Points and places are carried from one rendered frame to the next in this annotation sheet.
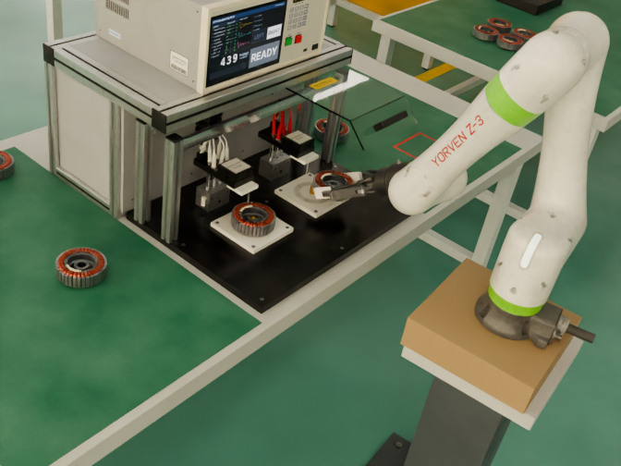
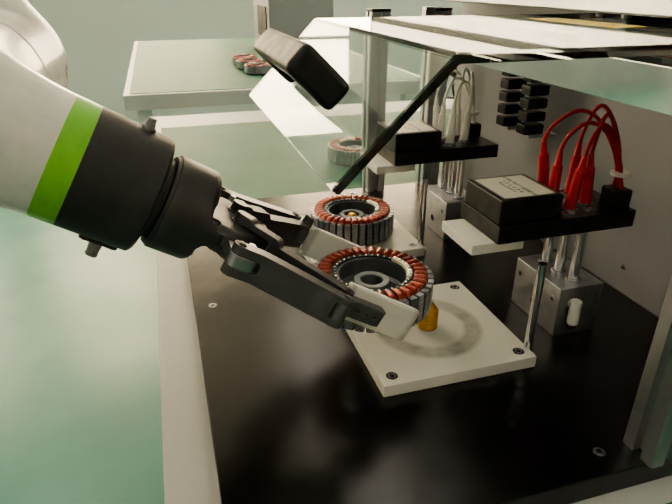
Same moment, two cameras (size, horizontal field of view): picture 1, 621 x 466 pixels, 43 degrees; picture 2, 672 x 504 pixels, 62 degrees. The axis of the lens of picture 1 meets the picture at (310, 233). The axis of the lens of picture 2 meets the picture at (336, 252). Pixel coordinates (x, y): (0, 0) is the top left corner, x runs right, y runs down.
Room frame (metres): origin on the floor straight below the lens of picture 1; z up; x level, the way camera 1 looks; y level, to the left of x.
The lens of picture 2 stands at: (2.04, -0.41, 1.09)
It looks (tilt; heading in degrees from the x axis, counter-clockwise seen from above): 26 degrees down; 130
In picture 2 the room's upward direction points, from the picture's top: straight up
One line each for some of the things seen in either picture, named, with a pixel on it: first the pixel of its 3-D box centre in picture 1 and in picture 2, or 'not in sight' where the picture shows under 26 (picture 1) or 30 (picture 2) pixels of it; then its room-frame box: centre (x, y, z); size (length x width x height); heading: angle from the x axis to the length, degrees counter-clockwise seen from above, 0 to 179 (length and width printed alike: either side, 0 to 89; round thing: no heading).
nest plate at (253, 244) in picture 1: (252, 226); (351, 235); (1.60, 0.15, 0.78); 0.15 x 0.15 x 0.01; 56
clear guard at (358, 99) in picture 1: (344, 101); (511, 73); (1.87, -0.02, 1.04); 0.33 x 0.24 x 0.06; 56
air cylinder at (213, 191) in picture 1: (213, 194); (448, 209); (1.69, 0.27, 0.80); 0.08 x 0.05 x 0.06; 146
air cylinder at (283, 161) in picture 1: (274, 165); (554, 291); (1.89, 0.13, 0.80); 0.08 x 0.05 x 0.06; 146
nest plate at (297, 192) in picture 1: (312, 194); (426, 330); (1.81, 0.01, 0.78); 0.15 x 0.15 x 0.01; 56
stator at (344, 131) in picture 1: (331, 130); not in sight; (2.20, -0.01, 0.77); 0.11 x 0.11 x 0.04
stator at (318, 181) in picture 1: (333, 185); (371, 286); (1.77, -0.04, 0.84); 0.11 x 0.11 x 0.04
